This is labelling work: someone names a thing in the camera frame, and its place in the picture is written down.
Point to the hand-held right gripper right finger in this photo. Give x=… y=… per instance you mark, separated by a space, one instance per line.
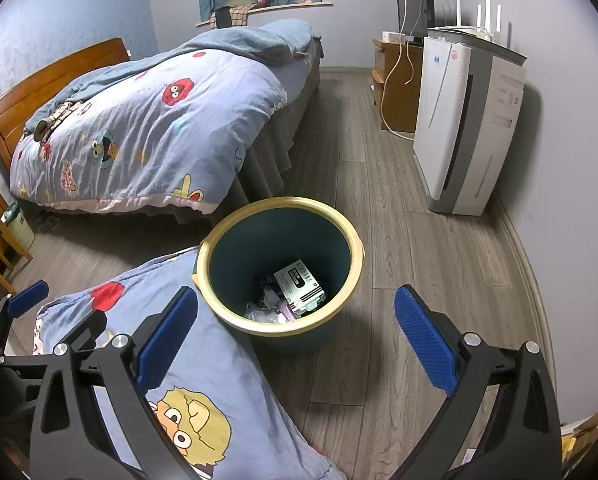
x=426 y=342

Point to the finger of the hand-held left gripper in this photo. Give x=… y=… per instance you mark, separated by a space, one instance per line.
x=26 y=299
x=88 y=330

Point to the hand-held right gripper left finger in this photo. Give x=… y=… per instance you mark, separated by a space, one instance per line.
x=166 y=340

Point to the clear plastic wrap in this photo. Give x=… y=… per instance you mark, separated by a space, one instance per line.
x=259 y=314

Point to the teal bin with yellow rim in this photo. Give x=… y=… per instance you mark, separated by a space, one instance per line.
x=239 y=255

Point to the pink wrapper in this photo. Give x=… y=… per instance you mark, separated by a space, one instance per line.
x=285 y=310

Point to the black white striped box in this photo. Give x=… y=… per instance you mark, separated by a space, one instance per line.
x=296 y=285

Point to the printed blue blanket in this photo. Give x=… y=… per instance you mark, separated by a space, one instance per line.
x=219 y=360

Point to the small green white bin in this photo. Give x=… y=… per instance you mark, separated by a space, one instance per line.
x=19 y=230

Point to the dark cloth on quilt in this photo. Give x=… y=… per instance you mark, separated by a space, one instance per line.
x=44 y=130

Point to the brown cardboard box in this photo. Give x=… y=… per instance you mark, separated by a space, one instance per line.
x=581 y=432

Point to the printed blue quilt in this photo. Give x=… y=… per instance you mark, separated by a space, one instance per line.
x=154 y=125

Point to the white air purifier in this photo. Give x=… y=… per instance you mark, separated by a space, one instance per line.
x=444 y=125

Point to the wooden bed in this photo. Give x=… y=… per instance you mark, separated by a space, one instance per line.
x=54 y=75

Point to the wooden nightstand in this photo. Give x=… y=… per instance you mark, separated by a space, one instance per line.
x=399 y=110

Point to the white router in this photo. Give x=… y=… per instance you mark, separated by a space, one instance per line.
x=459 y=30

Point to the plaid cloth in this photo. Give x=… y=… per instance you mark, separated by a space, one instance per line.
x=239 y=16

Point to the black television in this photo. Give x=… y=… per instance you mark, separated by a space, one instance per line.
x=404 y=0

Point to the window sill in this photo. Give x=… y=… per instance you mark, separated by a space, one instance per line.
x=304 y=5

